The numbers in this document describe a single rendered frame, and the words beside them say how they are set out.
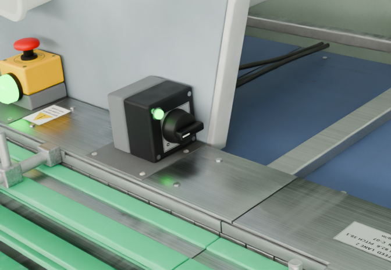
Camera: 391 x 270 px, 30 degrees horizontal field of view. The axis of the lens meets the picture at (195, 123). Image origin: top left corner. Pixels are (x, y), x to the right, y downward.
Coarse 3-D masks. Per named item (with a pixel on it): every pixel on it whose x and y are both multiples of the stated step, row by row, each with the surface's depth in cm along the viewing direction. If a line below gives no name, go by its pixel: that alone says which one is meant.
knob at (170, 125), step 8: (176, 112) 91; (184, 112) 91; (168, 120) 91; (176, 120) 90; (184, 120) 91; (192, 120) 92; (168, 128) 91; (176, 128) 90; (184, 128) 91; (192, 128) 91; (200, 128) 92; (168, 136) 91; (176, 136) 90; (184, 136) 90; (192, 136) 93
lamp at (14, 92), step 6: (0, 78) 110; (6, 78) 110; (12, 78) 110; (0, 84) 109; (6, 84) 109; (12, 84) 110; (18, 84) 110; (0, 90) 110; (6, 90) 109; (12, 90) 110; (18, 90) 110; (0, 96) 110; (6, 96) 110; (12, 96) 110; (18, 96) 111; (6, 102) 111
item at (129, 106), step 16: (144, 80) 97; (160, 80) 97; (112, 96) 93; (128, 96) 93; (144, 96) 92; (160, 96) 92; (176, 96) 92; (192, 96) 94; (112, 112) 94; (128, 112) 92; (144, 112) 90; (192, 112) 95; (112, 128) 96; (128, 128) 93; (144, 128) 91; (160, 128) 91; (128, 144) 95; (144, 144) 92; (160, 144) 92; (176, 144) 94; (160, 160) 93
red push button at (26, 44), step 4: (20, 40) 112; (24, 40) 111; (28, 40) 111; (32, 40) 111; (36, 40) 112; (16, 44) 111; (20, 44) 110; (24, 44) 110; (28, 44) 110; (32, 44) 111; (36, 44) 111; (16, 48) 111; (20, 48) 110; (24, 48) 110; (28, 48) 110; (32, 48) 111; (24, 52) 112; (28, 52) 112; (32, 52) 112
